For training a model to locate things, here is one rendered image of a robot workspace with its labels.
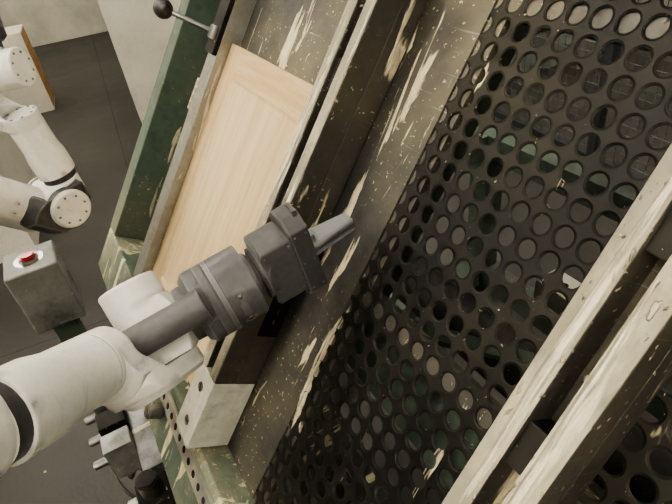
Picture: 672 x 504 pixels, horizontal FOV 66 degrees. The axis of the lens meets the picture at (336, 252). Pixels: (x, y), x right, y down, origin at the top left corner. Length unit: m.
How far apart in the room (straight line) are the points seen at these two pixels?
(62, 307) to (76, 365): 1.01
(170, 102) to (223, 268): 0.84
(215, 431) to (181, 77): 0.84
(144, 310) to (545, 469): 0.40
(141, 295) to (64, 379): 0.15
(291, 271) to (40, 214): 0.63
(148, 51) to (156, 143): 3.28
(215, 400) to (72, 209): 0.51
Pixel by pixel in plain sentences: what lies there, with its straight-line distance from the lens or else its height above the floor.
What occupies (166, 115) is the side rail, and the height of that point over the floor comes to 1.17.
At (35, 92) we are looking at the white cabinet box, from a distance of 5.92.
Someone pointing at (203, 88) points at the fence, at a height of 1.28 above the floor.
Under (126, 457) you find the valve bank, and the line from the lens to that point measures 1.18.
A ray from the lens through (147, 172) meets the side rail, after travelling 1.41.
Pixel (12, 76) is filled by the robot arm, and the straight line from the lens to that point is 1.06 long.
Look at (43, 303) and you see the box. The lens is 1.48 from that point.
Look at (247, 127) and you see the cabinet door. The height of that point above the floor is 1.26.
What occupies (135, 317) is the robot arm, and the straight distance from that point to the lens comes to 0.59.
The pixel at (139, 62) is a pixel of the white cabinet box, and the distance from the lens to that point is 4.66.
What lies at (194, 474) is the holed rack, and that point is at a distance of 0.90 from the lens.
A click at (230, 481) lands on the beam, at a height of 0.89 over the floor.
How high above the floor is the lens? 1.61
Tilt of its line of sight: 37 degrees down
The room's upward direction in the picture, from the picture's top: 8 degrees counter-clockwise
